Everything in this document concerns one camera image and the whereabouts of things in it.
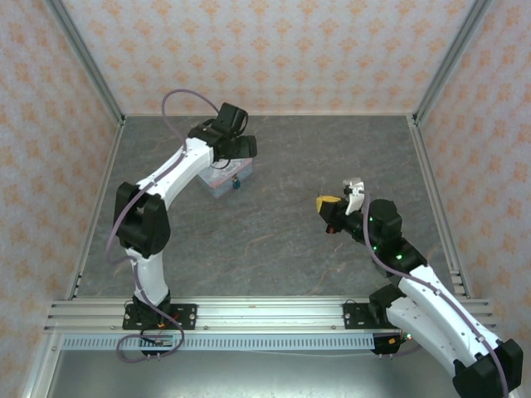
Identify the pastel cartoon print tin box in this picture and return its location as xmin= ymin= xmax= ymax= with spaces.
xmin=196 ymin=156 xmax=256 ymax=201

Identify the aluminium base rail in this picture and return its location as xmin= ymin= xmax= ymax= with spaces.
xmin=42 ymin=295 xmax=499 ymax=333

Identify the grey slotted cable duct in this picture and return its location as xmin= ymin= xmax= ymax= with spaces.
xmin=61 ymin=334 xmax=377 ymax=352

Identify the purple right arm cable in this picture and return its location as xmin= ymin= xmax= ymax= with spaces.
xmin=362 ymin=192 xmax=509 ymax=398

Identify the small electronics board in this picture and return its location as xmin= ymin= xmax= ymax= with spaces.
xmin=141 ymin=334 xmax=174 ymax=348
xmin=373 ymin=331 xmax=416 ymax=358

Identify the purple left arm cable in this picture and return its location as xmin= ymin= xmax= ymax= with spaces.
xmin=105 ymin=88 xmax=222 ymax=363

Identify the aluminium frame post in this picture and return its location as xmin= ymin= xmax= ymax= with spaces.
xmin=412 ymin=0 xmax=495 ymax=126
xmin=42 ymin=0 xmax=127 ymax=126

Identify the aluminium side rail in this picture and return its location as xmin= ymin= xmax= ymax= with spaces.
xmin=65 ymin=119 xmax=126 ymax=300
xmin=407 ymin=114 xmax=475 ymax=300

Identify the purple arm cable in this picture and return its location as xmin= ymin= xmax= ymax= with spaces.
xmin=105 ymin=88 xmax=222 ymax=363
xmin=362 ymin=192 xmax=509 ymax=398

